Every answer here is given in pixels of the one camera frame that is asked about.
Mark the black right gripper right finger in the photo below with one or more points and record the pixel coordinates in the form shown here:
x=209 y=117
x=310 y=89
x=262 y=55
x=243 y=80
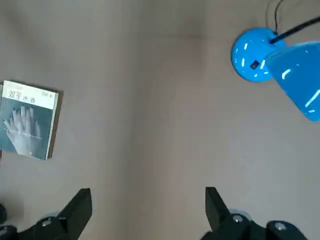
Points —
x=217 y=212

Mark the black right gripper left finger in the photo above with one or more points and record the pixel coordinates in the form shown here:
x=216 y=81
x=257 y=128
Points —
x=72 y=212

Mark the dark book with hands cover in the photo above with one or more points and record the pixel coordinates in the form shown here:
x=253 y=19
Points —
x=27 y=120

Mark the blue desk lamp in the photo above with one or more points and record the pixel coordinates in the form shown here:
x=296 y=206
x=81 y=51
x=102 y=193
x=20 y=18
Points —
x=250 y=55

